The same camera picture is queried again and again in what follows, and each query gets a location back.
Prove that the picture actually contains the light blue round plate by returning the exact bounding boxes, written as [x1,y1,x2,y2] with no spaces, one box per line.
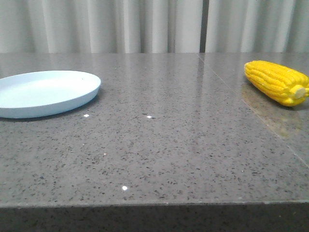
[0,71,101,118]

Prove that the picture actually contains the yellow corn cob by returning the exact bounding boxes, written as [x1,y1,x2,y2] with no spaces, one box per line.
[244,60,309,107]

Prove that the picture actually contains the white pleated curtain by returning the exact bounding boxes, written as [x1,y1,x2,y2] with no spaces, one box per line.
[0,0,309,53]

